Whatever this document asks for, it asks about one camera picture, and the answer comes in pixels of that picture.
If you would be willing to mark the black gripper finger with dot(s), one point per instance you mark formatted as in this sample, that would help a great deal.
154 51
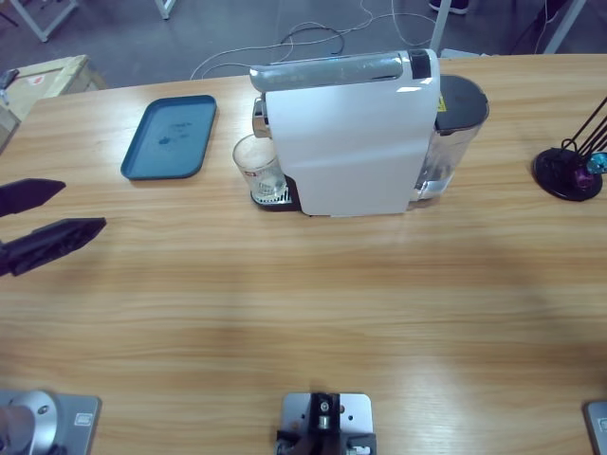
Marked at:
23 196
47 244

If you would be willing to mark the clear glass cup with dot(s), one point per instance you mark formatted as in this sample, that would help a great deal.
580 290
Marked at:
256 156

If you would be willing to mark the silver coffee machine lever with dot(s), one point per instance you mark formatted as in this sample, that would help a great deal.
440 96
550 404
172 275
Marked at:
322 71

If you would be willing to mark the white capsule coffee machine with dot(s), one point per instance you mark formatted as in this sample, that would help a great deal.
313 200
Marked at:
351 142

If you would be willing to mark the purple coffee capsule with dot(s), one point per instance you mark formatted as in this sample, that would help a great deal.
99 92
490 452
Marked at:
581 177

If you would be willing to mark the teal coffee capsule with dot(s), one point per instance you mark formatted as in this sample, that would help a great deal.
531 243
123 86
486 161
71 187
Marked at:
598 163

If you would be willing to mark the small black tool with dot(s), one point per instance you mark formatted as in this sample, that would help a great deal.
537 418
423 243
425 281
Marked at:
8 78

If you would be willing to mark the wooden crate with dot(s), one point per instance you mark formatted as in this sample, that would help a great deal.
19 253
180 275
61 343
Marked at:
57 76

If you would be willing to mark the blue plastic tray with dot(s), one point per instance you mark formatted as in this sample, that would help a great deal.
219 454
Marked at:
166 137

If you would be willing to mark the metal grid drip tray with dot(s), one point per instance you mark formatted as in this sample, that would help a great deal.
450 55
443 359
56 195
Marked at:
272 205

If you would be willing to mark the white table leg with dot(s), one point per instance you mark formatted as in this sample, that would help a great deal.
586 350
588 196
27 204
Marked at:
441 28
166 9

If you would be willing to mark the clear water tank black lid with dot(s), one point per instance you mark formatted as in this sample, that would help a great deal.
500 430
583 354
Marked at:
457 99

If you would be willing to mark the grey floor box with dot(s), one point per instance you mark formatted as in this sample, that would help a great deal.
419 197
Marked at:
465 53

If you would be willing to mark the dark sneaker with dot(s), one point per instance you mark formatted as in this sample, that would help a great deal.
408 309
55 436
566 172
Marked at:
455 5

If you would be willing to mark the black capsule holder with rods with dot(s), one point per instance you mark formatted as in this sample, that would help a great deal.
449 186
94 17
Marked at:
555 175

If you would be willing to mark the white table frame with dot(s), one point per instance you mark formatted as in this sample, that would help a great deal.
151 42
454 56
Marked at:
42 33
564 28

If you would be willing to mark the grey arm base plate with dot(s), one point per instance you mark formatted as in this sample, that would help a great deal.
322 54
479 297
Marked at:
597 426
71 436

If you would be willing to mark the grey mount plate dark post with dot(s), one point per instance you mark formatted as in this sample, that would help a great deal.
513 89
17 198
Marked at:
355 407

